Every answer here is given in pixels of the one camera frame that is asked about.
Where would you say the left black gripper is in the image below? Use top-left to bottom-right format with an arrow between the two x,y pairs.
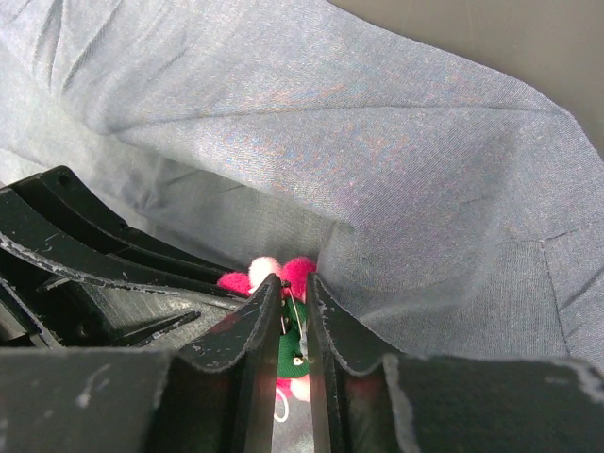
1,166 -> 244,348

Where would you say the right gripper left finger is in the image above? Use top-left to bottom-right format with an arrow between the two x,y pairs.
1,276 -> 281,452

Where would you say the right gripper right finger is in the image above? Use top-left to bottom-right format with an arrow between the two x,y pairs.
306,275 -> 603,452

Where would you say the grey button-up shirt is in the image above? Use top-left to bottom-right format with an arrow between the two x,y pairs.
0,0 -> 604,453

